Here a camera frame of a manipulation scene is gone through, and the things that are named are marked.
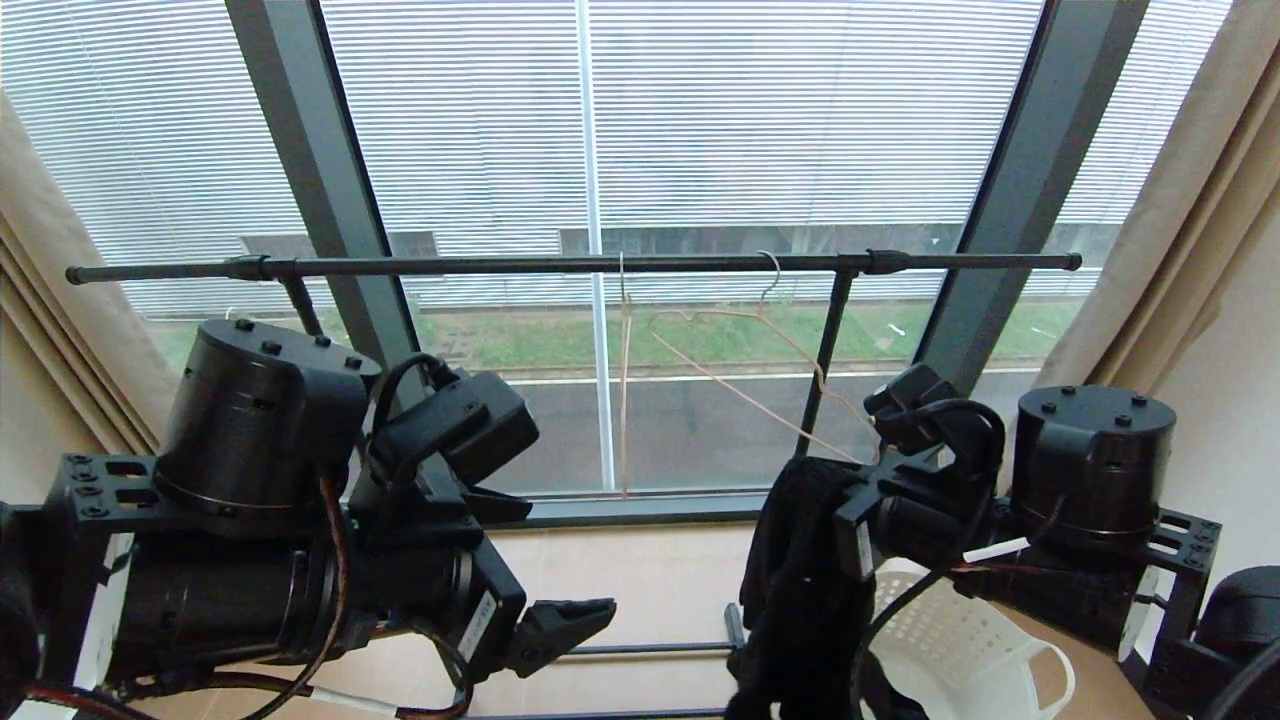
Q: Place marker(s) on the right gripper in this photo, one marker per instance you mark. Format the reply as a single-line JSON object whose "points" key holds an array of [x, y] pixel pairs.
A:
{"points": [[920, 530]]}

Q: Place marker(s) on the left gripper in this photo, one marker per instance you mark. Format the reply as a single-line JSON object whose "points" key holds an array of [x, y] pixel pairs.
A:
{"points": [[420, 595]]}

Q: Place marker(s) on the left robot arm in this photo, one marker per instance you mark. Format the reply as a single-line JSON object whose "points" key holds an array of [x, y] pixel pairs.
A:
{"points": [[250, 420]]}

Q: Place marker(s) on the white laundry basket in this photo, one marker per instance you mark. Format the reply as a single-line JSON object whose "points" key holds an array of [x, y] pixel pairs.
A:
{"points": [[960, 650]]}

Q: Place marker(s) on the pink clothes hanger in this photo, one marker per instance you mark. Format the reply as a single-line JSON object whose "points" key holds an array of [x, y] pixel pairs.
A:
{"points": [[740, 395], [625, 420]]}

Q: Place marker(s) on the black clothes rack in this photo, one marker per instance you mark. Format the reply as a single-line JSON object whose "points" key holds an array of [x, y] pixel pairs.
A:
{"points": [[500, 265]]}

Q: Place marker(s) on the beige curtain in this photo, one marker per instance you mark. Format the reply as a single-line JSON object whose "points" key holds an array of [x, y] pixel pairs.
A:
{"points": [[60, 300], [1200, 230]]}

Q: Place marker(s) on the window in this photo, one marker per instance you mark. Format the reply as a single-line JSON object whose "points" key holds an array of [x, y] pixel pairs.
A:
{"points": [[320, 180]]}

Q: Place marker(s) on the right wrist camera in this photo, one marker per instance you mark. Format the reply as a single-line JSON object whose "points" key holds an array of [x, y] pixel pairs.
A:
{"points": [[915, 395]]}

